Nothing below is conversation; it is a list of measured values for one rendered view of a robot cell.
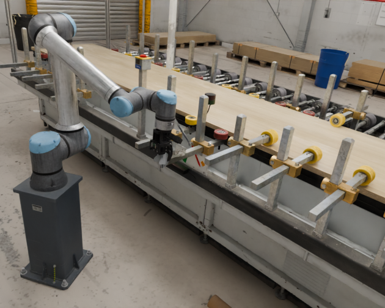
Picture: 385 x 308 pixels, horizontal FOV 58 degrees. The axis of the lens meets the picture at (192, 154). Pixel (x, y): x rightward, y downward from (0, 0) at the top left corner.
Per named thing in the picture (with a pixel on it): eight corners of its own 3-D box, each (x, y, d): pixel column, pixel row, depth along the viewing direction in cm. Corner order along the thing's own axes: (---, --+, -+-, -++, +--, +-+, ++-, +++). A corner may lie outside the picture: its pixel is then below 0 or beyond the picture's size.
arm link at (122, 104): (17, 8, 150) (131, 104, 140) (41, 8, 160) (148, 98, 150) (13, 32, 156) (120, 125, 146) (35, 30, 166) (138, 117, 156)
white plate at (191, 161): (206, 176, 189) (208, 160, 184) (173, 158, 204) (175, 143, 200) (206, 175, 189) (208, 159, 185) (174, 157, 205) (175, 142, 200)
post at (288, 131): (269, 220, 166) (291, 128, 145) (263, 217, 169) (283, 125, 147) (273, 217, 169) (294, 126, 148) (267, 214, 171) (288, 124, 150)
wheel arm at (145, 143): (138, 151, 186) (138, 143, 184) (134, 148, 188) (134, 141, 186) (194, 133, 215) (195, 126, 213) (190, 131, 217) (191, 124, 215)
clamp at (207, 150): (207, 156, 184) (208, 147, 182) (189, 146, 192) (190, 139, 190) (214, 153, 188) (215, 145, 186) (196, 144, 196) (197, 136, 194)
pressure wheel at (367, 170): (368, 167, 148) (350, 170, 154) (373, 185, 149) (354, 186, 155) (373, 164, 152) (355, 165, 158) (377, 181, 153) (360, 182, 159)
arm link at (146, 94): (124, 88, 154) (148, 95, 149) (140, 83, 163) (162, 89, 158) (124, 108, 158) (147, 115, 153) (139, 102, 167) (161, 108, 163)
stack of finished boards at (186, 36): (216, 40, 1048) (216, 35, 1041) (156, 44, 884) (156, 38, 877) (197, 36, 1093) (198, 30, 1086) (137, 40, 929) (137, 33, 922)
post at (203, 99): (195, 178, 197) (204, 96, 175) (191, 175, 199) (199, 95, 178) (200, 176, 199) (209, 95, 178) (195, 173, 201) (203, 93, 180)
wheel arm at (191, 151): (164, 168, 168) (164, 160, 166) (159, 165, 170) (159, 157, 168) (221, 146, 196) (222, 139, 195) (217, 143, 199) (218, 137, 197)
